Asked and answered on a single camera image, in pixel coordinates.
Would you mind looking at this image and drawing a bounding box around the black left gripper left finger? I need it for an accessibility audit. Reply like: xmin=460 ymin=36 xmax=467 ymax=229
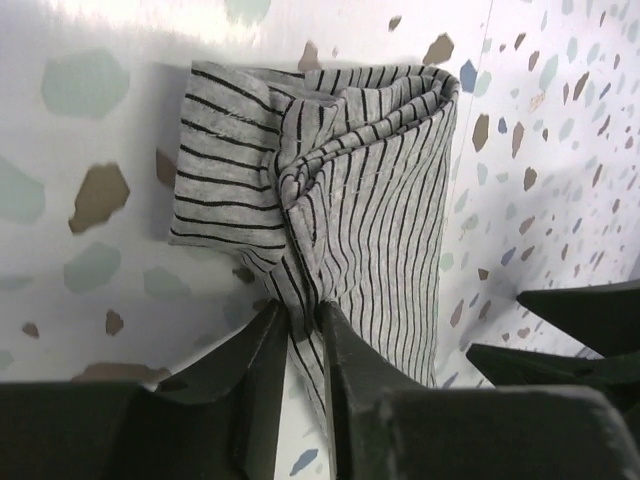
xmin=1 ymin=301 xmax=289 ymax=479

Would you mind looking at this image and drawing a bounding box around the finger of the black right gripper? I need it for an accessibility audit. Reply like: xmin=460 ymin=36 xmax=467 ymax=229
xmin=517 ymin=280 xmax=639 ymax=357
xmin=466 ymin=344 xmax=639 ymax=413

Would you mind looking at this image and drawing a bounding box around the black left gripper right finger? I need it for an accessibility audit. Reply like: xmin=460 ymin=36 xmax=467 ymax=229
xmin=316 ymin=302 xmax=639 ymax=479

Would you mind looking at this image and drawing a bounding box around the grey striped underwear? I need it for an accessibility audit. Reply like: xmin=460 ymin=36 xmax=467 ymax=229
xmin=169 ymin=61 xmax=460 ymax=420

